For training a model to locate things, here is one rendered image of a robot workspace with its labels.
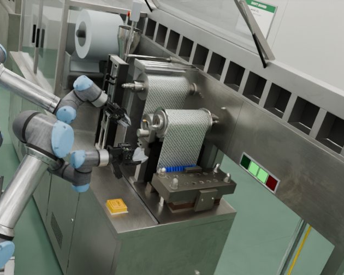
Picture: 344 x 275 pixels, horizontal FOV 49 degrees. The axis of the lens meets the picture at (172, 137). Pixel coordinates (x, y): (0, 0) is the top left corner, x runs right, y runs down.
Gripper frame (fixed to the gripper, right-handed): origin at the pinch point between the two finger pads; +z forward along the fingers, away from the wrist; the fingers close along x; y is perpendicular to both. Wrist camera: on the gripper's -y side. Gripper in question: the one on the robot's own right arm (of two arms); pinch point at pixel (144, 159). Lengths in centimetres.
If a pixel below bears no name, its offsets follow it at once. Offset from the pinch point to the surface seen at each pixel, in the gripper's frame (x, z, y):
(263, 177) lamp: -37, 40, 10
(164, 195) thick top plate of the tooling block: -16.7, 4.0, -9.6
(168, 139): -0.3, 10.5, 9.9
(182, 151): -0.3, 20.2, 2.8
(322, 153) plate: -58, 40, 34
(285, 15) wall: 198, 274, 62
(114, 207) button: -12.1, -17.4, -16.5
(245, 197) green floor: 87, 186, -108
